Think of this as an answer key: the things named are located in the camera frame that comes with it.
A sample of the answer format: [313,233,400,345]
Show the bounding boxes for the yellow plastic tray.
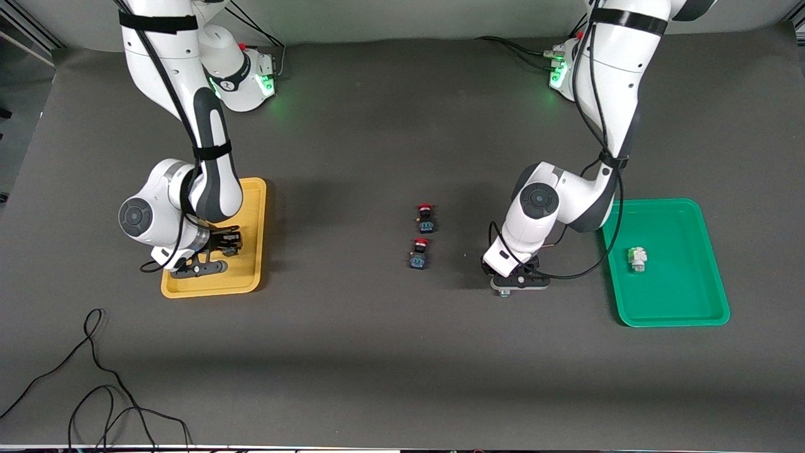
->
[160,177,267,299]

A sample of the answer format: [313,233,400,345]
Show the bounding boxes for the dark grey table mat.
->
[0,25,805,449]

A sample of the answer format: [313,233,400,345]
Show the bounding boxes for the green plastic tray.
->
[599,198,731,328]

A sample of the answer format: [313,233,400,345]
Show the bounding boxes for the thin black loose cable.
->
[0,308,192,451]

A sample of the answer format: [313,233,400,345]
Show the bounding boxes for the black right arm base cables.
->
[223,3,287,79]

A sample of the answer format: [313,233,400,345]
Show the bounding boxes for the black arm base cables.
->
[475,13,589,70]
[223,3,287,79]

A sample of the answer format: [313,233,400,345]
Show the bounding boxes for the black left arm base cables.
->
[475,13,589,70]

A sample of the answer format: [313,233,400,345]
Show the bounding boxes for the aluminium frame rail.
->
[0,9,65,67]

